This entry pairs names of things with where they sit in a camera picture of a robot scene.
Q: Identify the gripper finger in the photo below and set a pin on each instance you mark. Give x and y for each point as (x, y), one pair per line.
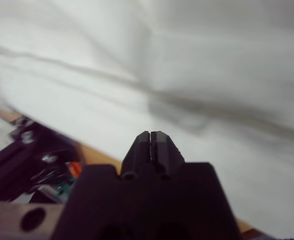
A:
(136, 155)
(166, 155)

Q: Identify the white t-shirt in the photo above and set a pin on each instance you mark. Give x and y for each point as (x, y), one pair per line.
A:
(161, 62)

